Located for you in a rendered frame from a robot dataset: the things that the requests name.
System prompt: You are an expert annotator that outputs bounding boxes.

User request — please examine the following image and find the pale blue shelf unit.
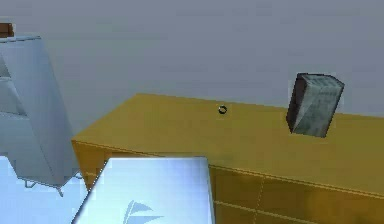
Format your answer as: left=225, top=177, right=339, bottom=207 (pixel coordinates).
left=0, top=34, right=83, bottom=198

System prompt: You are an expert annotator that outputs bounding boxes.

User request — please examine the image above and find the grey box with dark side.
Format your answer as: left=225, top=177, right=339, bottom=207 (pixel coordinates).
left=285, top=72, right=346, bottom=139

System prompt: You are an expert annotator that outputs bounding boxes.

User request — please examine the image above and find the yellow chest of drawers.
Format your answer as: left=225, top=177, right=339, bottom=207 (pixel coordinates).
left=71, top=93, right=384, bottom=224

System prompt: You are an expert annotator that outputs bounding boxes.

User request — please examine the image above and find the brown block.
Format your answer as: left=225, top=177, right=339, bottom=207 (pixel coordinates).
left=0, top=22, right=15, bottom=39

